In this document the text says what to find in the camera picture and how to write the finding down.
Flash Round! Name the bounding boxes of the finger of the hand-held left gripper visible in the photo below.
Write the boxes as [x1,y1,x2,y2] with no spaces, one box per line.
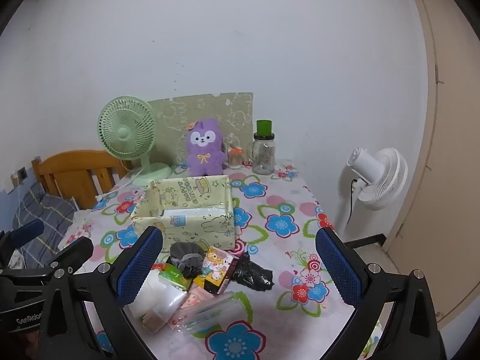
[0,236,94,282]
[0,219,45,267]

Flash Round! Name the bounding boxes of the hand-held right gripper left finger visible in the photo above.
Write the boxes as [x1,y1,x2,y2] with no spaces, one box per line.
[35,226,164,360]

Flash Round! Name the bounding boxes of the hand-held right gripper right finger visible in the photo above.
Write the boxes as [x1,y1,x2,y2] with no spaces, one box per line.
[315,227,447,360]

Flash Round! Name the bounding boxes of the green tissue packet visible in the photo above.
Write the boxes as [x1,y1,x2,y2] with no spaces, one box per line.
[157,263,189,290]

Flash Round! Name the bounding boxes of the white tissue pack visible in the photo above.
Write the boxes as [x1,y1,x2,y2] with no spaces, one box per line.
[129,270,188,334]

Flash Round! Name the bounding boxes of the grey socks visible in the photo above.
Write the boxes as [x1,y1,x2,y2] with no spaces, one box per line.
[170,242,206,279]

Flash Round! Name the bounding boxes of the yellow printed fabric box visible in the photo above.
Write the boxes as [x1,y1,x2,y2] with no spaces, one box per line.
[130,174,238,253]

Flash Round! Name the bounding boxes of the black plastic bag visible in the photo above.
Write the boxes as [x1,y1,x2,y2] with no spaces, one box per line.
[230,253,274,292]

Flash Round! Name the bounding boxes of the clear plastic pack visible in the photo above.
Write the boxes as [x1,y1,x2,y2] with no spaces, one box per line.
[180,292,249,335]

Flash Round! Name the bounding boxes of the grey plaid blanket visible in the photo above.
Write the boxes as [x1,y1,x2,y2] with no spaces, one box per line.
[0,182,77,267]

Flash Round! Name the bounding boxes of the wooden bed headboard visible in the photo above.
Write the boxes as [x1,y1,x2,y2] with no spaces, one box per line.
[32,150,132,211]

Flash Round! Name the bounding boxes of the white standing fan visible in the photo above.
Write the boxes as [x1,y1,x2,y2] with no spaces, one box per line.
[335,147,409,235]

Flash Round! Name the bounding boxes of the purple plush toy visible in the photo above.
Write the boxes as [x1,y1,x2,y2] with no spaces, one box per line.
[185,117,229,177]

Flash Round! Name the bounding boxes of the green desk fan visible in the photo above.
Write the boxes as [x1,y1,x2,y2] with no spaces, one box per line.
[97,95,173,186]

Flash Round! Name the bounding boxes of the glass jar green lid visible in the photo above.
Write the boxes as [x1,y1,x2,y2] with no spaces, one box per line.
[247,120,276,176]

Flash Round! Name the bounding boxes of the beige door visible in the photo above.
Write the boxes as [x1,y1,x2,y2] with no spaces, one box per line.
[382,0,480,332]

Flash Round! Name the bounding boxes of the green printed board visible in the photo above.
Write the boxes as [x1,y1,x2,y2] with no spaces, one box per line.
[148,92,254,167]

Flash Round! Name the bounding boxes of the black fan cable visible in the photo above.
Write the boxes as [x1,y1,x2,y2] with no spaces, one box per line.
[349,178,357,229]

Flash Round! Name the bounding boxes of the white fan cable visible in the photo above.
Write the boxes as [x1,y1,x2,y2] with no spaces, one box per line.
[97,169,145,200]

